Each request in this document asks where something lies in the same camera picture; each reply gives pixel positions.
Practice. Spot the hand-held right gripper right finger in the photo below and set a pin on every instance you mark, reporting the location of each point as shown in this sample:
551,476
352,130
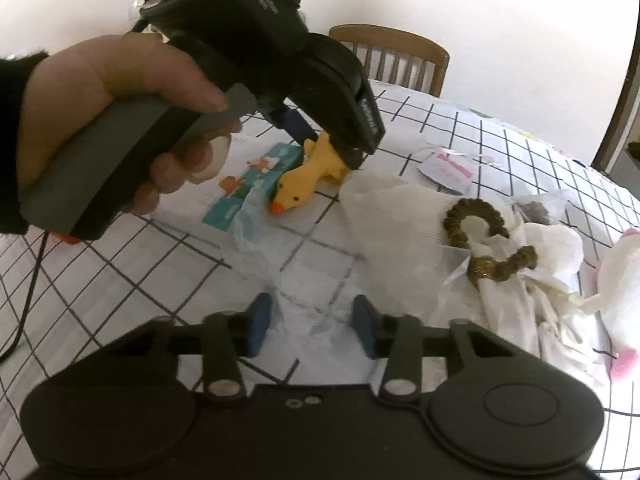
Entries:
364,327

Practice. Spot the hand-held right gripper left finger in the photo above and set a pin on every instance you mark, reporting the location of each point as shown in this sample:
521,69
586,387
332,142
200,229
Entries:
260,325

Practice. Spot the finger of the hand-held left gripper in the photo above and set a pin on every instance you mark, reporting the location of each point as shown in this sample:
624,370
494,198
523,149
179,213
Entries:
356,159
299,127

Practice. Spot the clear plastic wrap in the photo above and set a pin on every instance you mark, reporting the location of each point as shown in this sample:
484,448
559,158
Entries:
300,305

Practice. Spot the yellow rubber duck toy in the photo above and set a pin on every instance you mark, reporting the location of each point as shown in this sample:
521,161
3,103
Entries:
302,180

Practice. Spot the white mesh cloth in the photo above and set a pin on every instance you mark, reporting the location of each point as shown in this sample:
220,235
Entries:
400,240

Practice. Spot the person's left forearm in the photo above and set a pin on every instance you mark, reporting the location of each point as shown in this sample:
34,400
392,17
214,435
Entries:
10,135

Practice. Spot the person's left hand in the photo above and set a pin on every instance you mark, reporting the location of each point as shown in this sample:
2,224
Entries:
90,75

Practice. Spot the teal cartoon tissue pack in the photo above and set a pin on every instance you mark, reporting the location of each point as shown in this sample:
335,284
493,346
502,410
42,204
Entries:
250,177

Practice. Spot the pink and white card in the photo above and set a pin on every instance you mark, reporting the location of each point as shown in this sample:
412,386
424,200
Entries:
447,170

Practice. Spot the checkered white tablecloth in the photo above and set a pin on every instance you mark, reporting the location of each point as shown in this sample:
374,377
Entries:
150,275

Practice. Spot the wooden chair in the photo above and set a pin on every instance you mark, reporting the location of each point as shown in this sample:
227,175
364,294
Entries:
395,40

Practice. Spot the teal and white box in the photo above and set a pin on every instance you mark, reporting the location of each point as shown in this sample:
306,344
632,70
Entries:
187,205

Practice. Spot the small grey fuzzy toy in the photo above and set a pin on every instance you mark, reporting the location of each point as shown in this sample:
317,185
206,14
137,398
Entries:
535,211

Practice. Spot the cream fringed cloth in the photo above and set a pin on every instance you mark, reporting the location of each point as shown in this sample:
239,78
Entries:
565,355

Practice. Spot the white folded cloth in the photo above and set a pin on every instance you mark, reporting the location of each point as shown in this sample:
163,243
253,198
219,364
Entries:
550,245

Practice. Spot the dark wooden door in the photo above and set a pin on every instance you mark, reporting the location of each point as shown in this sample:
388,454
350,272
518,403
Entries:
616,135

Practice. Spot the white plush toy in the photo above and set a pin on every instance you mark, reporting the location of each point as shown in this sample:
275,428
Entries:
622,285

